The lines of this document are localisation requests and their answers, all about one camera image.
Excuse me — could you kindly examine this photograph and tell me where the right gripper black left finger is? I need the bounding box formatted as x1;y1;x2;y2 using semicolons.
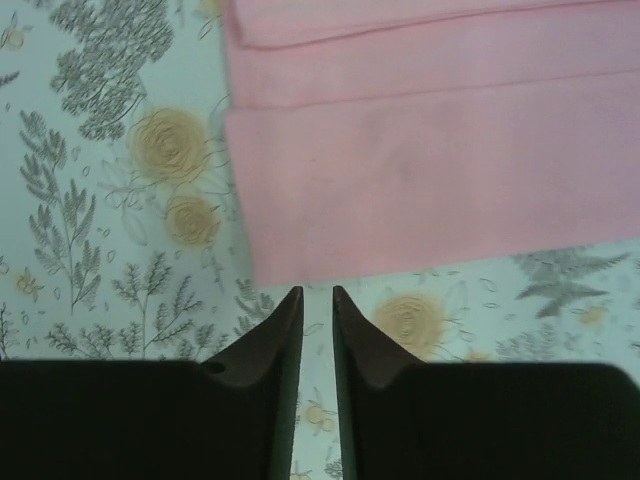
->
1;287;304;480

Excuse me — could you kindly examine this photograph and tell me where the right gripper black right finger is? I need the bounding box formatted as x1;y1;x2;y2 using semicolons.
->
333;286;639;480

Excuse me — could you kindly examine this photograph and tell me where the pink t shirt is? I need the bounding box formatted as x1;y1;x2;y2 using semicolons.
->
223;1;639;286

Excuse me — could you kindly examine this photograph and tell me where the floral table mat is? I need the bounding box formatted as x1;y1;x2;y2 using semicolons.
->
1;1;639;479

